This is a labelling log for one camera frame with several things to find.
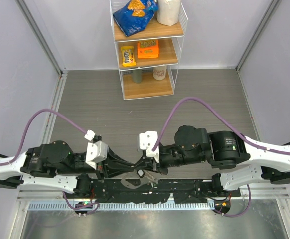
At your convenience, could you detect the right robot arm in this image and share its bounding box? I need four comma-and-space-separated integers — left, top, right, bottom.
134, 125, 290, 196

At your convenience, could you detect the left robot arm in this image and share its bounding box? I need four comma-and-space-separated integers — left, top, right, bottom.
0, 140, 134, 198

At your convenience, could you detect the grey green can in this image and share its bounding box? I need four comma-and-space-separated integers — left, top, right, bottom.
132, 69, 142, 84

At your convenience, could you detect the white printed cup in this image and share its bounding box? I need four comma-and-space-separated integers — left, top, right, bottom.
153, 66, 166, 81

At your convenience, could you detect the yellow candy bag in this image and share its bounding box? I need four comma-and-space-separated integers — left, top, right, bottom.
121, 46, 136, 67

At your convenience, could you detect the orange snack box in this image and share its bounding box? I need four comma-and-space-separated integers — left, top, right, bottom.
137, 39, 159, 59

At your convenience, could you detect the blue chips bag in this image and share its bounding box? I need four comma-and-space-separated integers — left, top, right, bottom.
113, 0, 158, 37

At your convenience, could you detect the white paper towel roll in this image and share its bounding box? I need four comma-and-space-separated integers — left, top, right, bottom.
157, 0, 181, 26

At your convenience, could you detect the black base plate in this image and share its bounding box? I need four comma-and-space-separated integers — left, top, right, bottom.
66, 179, 241, 204

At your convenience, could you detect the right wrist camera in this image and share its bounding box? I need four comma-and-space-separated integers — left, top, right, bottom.
138, 131, 159, 163

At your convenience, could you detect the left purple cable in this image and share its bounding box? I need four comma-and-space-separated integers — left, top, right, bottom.
0, 108, 101, 215

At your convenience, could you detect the purple cable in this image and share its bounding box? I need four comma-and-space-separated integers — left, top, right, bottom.
152, 96, 290, 217
0, 108, 101, 215

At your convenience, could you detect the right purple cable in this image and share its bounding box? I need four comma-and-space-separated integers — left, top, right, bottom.
152, 96, 290, 217

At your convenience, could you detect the white slotted cable duct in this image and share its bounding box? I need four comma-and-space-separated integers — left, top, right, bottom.
28, 200, 214, 211

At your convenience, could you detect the white wire shelf unit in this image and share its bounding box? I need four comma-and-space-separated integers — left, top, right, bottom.
111, 4, 188, 100

